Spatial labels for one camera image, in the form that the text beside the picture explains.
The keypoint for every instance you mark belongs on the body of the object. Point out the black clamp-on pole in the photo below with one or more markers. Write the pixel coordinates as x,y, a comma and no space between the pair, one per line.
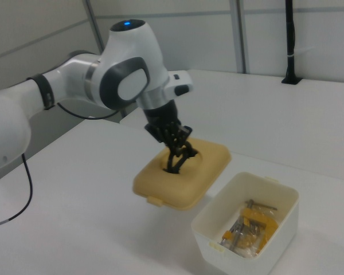
289,28

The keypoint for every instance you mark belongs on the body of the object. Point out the large yellow C-clamp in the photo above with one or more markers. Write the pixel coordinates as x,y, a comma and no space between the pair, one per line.
258,217

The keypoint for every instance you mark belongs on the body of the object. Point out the white plastic tool case box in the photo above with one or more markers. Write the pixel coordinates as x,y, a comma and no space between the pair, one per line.
246,186

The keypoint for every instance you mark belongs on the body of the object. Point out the small yellow C-clamp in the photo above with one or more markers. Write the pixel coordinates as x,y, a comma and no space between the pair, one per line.
227,234

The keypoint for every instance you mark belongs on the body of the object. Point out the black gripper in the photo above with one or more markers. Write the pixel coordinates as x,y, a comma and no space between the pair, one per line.
162,116

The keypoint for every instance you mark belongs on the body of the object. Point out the clear plastic bag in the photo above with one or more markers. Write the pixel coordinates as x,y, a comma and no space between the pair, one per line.
246,252

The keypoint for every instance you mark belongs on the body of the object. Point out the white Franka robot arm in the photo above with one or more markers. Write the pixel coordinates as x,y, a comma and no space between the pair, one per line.
132,48

